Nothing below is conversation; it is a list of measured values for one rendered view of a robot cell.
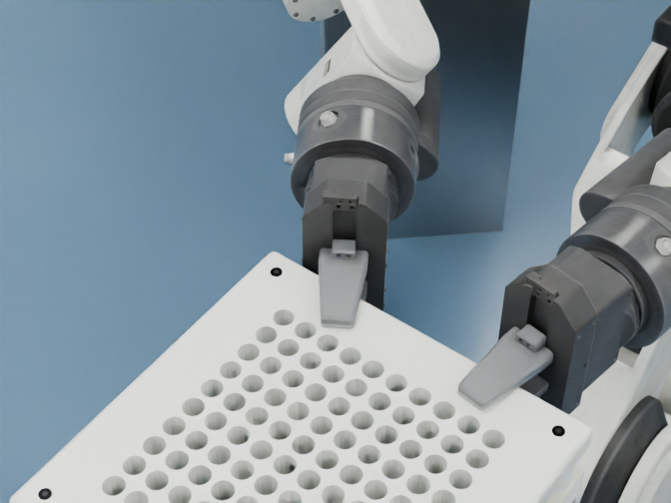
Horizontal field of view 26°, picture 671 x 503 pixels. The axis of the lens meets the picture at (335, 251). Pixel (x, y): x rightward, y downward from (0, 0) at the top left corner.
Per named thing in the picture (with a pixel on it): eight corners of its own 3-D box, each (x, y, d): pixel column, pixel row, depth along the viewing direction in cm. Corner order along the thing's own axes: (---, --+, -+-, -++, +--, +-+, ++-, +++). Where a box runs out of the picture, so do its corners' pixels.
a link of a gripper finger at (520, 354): (448, 387, 88) (514, 332, 91) (488, 417, 87) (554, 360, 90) (450, 370, 87) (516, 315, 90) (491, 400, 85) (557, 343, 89)
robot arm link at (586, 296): (611, 334, 84) (728, 231, 90) (484, 251, 89) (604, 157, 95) (583, 462, 93) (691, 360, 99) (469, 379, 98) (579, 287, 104)
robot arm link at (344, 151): (417, 204, 92) (424, 82, 100) (266, 195, 92) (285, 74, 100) (408, 333, 101) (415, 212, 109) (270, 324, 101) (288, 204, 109)
